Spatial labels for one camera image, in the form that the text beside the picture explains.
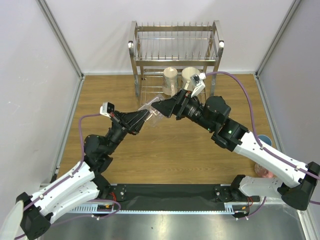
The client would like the white cable duct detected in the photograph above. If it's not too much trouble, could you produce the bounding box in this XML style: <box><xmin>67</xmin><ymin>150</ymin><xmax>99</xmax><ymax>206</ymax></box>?
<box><xmin>69</xmin><ymin>202</ymin><xmax>250</xmax><ymax>216</ymax></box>

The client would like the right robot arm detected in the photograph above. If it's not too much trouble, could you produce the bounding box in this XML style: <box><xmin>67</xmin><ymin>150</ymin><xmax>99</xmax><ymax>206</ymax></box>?
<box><xmin>151</xmin><ymin>90</ymin><xmax>320</xmax><ymax>211</ymax></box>

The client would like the black base mat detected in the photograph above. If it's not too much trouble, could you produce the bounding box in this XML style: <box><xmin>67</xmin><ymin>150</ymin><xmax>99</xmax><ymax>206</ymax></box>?
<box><xmin>111</xmin><ymin>184</ymin><xmax>234</xmax><ymax>205</ymax></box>

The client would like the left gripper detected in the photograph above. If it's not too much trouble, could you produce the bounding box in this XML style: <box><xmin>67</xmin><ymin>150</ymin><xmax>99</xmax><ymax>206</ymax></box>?
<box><xmin>104</xmin><ymin>110</ymin><xmax>150</xmax><ymax>156</ymax></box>

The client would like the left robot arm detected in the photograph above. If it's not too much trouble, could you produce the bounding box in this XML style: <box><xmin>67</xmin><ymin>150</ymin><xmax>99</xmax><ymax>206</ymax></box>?
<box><xmin>16</xmin><ymin>109</ymin><xmax>150</xmax><ymax>240</ymax></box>

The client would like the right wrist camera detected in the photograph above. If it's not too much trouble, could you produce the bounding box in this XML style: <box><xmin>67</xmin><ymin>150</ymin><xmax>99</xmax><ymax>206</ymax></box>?
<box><xmin>190</xmin><ymin>72</ymin><xmax>207</xmax><ymax>98</ymax></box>

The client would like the floral mug green inside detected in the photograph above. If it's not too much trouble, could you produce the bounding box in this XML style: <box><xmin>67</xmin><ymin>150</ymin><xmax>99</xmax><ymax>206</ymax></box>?
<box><xmin>181</xmin><ymin>67</ymin><xmax>206</xmax><ymax>98</ymax></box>

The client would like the pink glass mug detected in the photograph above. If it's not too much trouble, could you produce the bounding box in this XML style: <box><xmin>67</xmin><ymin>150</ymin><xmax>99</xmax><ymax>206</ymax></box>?
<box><xmin>254</xmin><ymin>163</ymin><xmax>274</xmax><ymax>178</ymax></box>

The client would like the light blue cup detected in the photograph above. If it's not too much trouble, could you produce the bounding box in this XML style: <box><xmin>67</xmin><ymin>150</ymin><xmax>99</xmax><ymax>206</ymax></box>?
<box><xmin>258</xmin><ymin>134</ymin><xmax>273</xmax><ymax>146</ymax></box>

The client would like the clear plastic cup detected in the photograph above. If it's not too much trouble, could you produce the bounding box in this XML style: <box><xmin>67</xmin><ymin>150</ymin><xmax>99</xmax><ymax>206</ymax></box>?
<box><xmin>138</xmin><ymin>94</ymin><xmax>165</xmax><ymax>127</ymax></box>

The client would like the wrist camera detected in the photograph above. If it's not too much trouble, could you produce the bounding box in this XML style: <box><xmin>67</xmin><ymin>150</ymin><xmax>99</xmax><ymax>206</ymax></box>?
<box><xmin>99</xmin><ymin>102</ymin><xmax>115</xmax><ymax>118</ymax></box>
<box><xmin>190</xmin><ymin>72</ymin><xmax>207</xmax><ymax>98</ymax></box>

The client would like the stainless steel dish rack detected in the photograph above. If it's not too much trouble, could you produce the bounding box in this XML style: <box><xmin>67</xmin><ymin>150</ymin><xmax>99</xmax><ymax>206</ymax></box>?
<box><xmin>128</xmin><ymin>20</ymin><xmax>225</xmax><ymax>106</ymax></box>

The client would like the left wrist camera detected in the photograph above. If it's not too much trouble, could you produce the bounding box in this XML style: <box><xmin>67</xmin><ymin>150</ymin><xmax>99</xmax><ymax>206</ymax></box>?
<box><xmin>99</xmin><ymin>102</ymin><xmax>115</xmax><ymax>118</ymax></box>

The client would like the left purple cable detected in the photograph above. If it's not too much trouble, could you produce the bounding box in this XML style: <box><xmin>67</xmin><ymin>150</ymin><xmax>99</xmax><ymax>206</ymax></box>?
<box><xmin>14</xmin><ymin>112</ymin><xmax>122</xmax><ymax>240</ymax></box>

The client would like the beige mug blue red print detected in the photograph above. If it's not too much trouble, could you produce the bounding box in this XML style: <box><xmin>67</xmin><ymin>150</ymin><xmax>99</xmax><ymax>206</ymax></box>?
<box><xmin>162</xmin><ymin>67</ymin><xmax>178</xmax><ymax>97</ymax></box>

